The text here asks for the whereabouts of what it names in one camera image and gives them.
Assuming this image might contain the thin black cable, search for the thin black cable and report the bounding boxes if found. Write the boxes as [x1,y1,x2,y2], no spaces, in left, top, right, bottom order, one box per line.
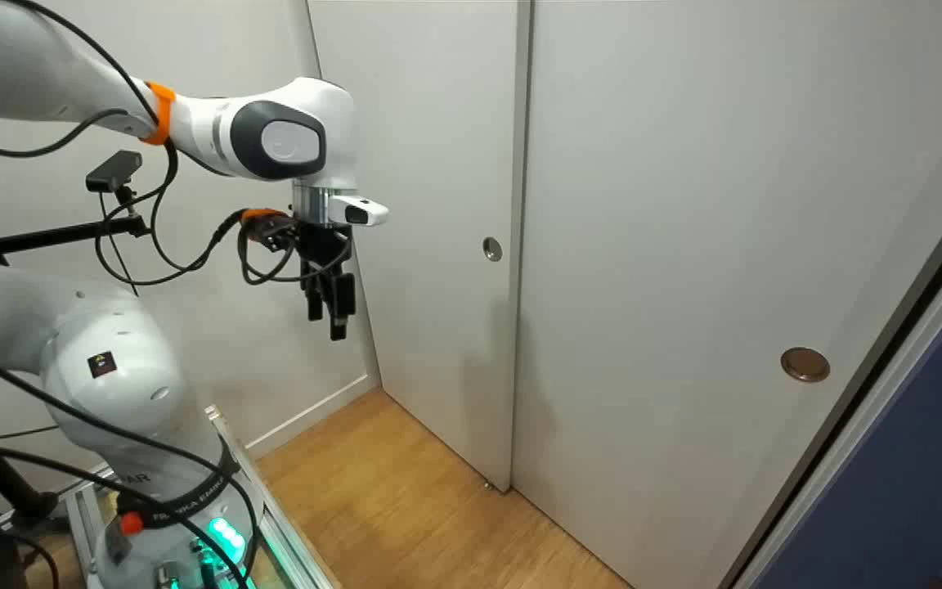
[0,106,134,163]

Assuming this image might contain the thick black base cables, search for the thick black base cables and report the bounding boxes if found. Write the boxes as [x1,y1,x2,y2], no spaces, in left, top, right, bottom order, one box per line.
[0,334,267,589]

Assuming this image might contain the white sliding closet door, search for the white sliding closet door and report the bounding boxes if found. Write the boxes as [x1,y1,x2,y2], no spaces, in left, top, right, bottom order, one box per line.
[511,0,942,589]

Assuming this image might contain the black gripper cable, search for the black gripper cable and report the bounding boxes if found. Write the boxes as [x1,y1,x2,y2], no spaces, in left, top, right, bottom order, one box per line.
[93,139,313,291]

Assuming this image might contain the red round button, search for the red round button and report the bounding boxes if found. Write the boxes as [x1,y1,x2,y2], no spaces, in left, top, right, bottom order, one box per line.
[114,509,151,540]

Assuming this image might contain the orange and black cable connector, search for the orange and black cable connector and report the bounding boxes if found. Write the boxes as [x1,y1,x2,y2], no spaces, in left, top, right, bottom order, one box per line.
[238,203,299,252]

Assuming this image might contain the black camera stand bar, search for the black camera stand bar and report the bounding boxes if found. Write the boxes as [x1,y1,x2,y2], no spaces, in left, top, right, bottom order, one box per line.
[0,212,154,268]

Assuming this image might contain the blue partition panel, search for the blue partition panel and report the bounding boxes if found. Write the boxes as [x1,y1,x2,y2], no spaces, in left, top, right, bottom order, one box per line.
[748,291,942,589]

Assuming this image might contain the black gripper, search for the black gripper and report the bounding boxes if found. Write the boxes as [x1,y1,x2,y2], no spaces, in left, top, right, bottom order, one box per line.
[296,215,359,344]

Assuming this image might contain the orange strap on arm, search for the orange strap on arm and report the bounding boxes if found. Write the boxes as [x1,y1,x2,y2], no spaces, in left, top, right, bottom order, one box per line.
[141,79,180,147]

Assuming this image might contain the black camera on stand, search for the black camera on stand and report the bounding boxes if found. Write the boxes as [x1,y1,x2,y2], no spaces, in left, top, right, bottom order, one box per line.
[81,147,146,201]

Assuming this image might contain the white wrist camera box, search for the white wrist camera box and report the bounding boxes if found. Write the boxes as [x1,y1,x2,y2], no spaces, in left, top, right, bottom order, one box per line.
[311,190,392,234]

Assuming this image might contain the round recessed bronze door handle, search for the round recessed bronze door handle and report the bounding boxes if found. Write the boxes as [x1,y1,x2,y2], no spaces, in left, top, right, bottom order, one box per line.
[779,344,835,385]

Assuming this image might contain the white baseboard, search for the white baseboard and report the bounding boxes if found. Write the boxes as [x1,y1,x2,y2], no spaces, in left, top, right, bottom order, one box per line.
[241,371,379,462]

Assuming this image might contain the metal robot mounting table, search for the metal robot mounting table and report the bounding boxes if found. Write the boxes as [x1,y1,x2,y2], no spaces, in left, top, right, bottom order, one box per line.
[58,404,340,589]

